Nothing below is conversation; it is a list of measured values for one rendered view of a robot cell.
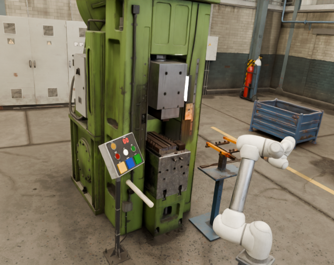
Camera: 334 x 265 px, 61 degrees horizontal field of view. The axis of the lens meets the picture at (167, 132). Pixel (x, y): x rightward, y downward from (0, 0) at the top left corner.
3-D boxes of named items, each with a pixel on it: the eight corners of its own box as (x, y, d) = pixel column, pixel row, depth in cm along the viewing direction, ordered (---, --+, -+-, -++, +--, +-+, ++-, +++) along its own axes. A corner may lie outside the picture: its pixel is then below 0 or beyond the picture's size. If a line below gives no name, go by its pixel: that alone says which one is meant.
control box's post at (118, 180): (119, 255, 270) (121, 151, 234) (116, 257, 268) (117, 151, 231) (118, 253, 273) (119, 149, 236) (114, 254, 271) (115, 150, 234)
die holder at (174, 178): (187, 190, 299) (190, 151, 284) (156, 200, 279) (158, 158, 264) (158, 168, 343) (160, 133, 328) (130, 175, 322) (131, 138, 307)
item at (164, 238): (196, 235, 303) (196, 234, 303) (149, 255, 272) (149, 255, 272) (175, 215, 334) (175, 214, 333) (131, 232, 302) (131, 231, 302)
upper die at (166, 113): (178, 117, 269) (179, 107, 266) (160, 119, 258) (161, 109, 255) (155, 106, 302) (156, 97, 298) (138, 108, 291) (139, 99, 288)
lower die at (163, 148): (175, 151, 281) (176, 143, 278) (158, 155, 270) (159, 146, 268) (153, 137, 314) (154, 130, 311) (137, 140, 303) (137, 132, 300)
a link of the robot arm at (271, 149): (286, 145, 205) (267, 141, 211) (286, 140, 189) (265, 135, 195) (282, 162, 204) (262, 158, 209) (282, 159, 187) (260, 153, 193)
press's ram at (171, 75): (190, 106, 273) (195, 63, 260) (156, 110, 253) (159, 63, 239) (166, 96, 306) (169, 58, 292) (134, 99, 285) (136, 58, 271)
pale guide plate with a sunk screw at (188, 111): (191, 119, 295) (192, 103, 290) (184, 120, 291) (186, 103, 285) (190, 118, 297) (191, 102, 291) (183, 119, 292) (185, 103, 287)
